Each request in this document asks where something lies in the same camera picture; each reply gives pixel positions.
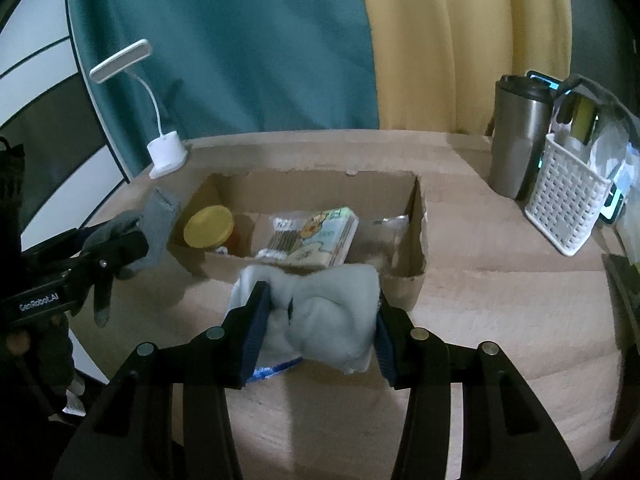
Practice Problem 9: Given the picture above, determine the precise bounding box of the white perforated basket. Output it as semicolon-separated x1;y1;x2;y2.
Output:
524;133;613;257

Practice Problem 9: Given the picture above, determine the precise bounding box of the cotton swab packet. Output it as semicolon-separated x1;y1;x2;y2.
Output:
256;214;307;261

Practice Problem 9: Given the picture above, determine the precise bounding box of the yellow-lid can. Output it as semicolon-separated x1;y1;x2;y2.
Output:
183;206;251;256

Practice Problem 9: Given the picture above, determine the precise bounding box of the teal curtain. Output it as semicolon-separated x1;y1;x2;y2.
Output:
65;0;381;181

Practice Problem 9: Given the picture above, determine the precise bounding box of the white desk lamp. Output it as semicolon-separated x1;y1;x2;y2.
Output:
89;39;191;180

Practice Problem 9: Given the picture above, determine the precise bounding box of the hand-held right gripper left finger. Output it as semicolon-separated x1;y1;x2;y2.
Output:
62;280;273;480

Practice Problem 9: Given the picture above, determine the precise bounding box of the cardboard box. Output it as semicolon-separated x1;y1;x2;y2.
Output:
167;170;430;311

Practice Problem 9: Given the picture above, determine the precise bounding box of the clear plastic bag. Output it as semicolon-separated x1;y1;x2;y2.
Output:
590;110;640;196

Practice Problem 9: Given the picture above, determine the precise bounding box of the blue and white packet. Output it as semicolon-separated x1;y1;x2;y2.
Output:
247;357;303;384

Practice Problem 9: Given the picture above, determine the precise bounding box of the printed tissue packet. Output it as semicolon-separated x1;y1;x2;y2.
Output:
287;207;360;268

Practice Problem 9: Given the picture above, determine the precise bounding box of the phone with lit screen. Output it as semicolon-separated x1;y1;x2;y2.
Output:
525;70;564;93

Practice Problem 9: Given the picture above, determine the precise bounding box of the yellow curtain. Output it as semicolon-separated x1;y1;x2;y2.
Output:
352;0;573;136

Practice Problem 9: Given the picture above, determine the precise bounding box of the clear plastic packet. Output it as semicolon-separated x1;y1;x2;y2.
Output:
360;215;412;267

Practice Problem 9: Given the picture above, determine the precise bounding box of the yellow-green bottle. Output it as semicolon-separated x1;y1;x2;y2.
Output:
570;95;599;144

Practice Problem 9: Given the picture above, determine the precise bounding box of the dark grey knit glove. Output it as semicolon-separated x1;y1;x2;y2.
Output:
80;187;182;326

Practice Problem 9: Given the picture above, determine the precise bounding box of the light grey fleece cloth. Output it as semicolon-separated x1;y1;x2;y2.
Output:
235;262;381;376

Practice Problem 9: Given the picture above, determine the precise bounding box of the steel travel tumbler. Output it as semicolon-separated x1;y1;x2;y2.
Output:
487;74;551;200

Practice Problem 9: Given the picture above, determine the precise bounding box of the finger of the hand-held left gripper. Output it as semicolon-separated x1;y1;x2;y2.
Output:
20;227;93;263
65;232;151;281

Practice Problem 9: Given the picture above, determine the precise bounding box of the person's left hand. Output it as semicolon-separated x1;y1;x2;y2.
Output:
0;312;75;413

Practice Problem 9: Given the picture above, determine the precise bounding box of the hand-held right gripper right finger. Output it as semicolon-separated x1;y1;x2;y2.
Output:
375;290;583;480

